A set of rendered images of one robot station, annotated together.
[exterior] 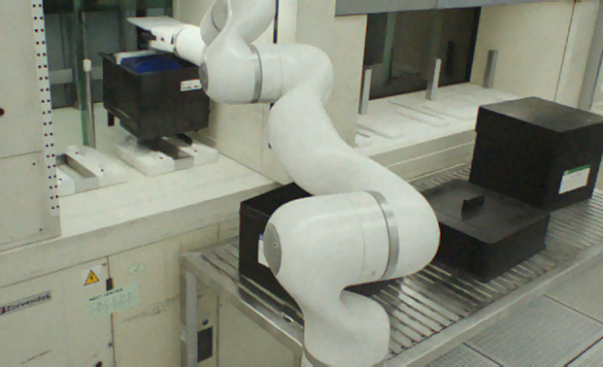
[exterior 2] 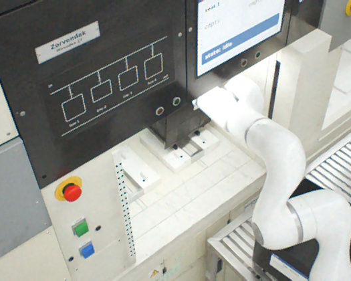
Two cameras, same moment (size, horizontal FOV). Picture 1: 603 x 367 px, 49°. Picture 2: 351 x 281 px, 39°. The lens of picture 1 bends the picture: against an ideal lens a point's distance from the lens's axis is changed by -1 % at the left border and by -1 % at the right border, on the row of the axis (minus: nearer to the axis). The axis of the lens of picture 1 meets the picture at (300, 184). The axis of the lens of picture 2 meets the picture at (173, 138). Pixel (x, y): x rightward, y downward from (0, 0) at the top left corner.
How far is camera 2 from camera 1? 0.88 m
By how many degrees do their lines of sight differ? 24
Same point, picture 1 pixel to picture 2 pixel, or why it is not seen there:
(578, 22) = not seen: outside the picture
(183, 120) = (194, 125)
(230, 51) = (281, 226)
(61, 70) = not seen: hidden behind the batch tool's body
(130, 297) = (176, 269)
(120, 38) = not seen: hidden behind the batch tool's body
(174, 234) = (202, 229)
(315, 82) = (345, 249)
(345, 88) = (321, 95)
